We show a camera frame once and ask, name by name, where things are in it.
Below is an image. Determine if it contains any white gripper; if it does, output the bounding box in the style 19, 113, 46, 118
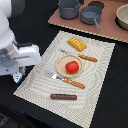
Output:
0, 44, 41, 76

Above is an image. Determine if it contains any red toy tomato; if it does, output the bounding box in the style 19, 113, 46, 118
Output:
65, 61, 79, 73

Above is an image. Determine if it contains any white and blue bottle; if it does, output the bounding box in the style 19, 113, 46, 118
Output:
13, 67, 25, 83

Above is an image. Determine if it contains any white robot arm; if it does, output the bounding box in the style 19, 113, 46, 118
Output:
0, 0, 41, 76

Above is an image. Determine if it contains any round wooden plate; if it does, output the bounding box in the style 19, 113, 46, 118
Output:
56, 55, 83, 78

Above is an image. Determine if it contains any brown toy sausage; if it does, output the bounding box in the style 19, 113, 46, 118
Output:
50, 94, 77, 100

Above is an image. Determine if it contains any woven beige placemat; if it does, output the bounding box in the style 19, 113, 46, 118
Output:
14, 31, 115, 128

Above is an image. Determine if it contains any grey toy pot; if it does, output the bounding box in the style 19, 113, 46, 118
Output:
58, 0, 81, 19

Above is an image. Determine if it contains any grey toy frying pan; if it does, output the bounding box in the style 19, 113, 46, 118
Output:
80, 6, 102, 31

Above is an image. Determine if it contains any dark pot lid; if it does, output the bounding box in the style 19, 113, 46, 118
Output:
88, 1, 105, 9

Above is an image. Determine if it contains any beige bowl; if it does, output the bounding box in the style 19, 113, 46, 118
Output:
116, 4, 128, 30

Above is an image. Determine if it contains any fork with orange handle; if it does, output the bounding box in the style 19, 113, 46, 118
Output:
44, 71, 85, 89

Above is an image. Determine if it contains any knife with orange handle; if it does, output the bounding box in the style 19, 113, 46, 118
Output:
59, 49, 98, 62

